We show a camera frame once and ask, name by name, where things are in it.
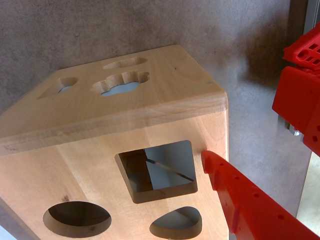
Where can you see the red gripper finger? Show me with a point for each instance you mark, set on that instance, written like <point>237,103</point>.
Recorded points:
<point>250,207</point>

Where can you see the wooden shape sorter box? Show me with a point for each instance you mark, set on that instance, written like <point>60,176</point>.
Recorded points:
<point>75,162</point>

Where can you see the aluminium profile rail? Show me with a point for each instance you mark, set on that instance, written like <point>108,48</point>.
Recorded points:
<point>310,12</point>

